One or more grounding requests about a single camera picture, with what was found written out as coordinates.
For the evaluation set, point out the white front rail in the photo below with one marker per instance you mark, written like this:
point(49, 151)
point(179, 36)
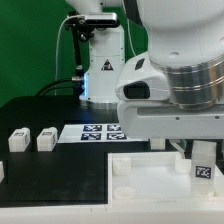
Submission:
point(210, 212)

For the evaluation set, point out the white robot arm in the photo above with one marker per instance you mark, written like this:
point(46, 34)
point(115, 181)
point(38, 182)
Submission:
point(174, 90)

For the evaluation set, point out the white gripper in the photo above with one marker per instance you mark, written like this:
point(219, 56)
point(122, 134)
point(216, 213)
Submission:
point(139, 120)

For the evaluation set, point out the white sheet with markers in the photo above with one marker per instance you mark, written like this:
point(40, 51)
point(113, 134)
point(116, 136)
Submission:
point(102, 133)

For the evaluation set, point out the white square table top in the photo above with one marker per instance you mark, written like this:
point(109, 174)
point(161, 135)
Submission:
point(149, 177)

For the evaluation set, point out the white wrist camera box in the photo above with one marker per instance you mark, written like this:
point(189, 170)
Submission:
point(139, 80)

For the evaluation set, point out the white block left edge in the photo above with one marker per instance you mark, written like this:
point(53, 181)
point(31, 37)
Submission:
point(1, 171)

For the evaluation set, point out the black camera on stand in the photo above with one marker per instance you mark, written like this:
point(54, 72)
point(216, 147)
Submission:
point(82, 27)

